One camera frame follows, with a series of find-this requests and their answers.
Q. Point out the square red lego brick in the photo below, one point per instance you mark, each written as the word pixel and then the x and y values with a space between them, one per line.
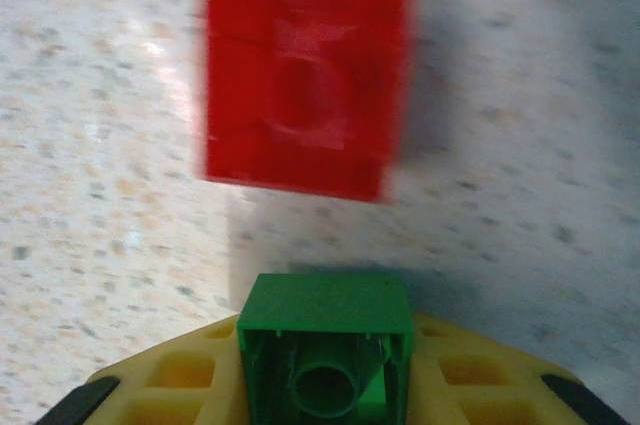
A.
pixel 240 95

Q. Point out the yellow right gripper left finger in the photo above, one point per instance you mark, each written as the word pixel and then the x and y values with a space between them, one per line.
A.
pixel 150 395

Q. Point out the small green lego brick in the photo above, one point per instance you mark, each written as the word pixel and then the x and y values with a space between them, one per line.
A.
pixel 325 305

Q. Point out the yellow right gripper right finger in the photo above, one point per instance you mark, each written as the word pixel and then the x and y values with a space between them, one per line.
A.
pixel 480 385

